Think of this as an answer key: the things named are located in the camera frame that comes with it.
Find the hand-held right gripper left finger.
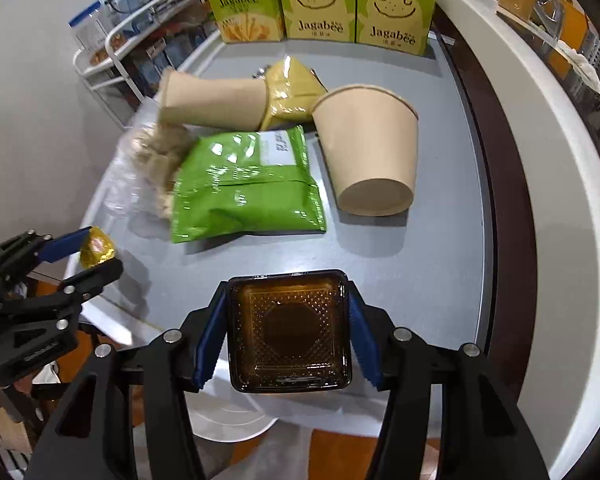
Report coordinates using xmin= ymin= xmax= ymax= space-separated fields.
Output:
xmin=25 ymin=282 xmax=230 ymax=480

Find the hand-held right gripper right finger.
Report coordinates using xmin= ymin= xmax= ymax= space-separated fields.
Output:
xmin=348 ymin=281 xmax=551 ymax=480

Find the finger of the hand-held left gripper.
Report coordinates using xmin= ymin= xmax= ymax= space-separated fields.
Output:
xmin=0 ymin=259 xmax=125 ymax=330
xmin=0 ymin=227 xmax=93 ymax=282

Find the gold foil wrapper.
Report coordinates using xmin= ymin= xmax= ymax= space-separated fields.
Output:
xmin=80 ymin=226 xmax=120 ymax=269

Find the brown plastic tray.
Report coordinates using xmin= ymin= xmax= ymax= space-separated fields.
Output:
xmin=226 ymin=270 xmax=354 ymax=394

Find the clear plastic bag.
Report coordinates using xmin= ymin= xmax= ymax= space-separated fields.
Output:
xmin=100 ymin=121 xmax=194 ymax=222

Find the tall brown paper cup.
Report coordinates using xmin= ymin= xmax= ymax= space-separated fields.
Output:
xmin=158 ymin=69 xmax=267 ymax=132

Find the yellow packet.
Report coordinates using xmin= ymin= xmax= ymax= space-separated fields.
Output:
xmin=259 ymin=56 xmax=329 ymax=132

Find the green snack bag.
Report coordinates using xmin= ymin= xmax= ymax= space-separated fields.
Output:
xmin=170 ymin=126 xmax=328 ymax=245

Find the wide brown paper cup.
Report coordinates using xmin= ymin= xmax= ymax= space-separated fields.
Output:
xmin=310 ymin=84 xmax=420 ymax=217

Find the white and blue box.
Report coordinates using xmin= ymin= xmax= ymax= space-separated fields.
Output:
xmin=69 ymin=7 xmax=112 ymax=67

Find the green snack box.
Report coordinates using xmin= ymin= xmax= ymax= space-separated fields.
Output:
xmin=205 ymin=0 xmax=284 ymax=44
xmin=277 ymin=0 xmax=359 ymax=41
xmin=355 ymin=0 xmax=437 ymax=58

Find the white wire rack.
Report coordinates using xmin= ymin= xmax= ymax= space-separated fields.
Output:
xmin=73 ymin=0 xmax=217 ymax=126

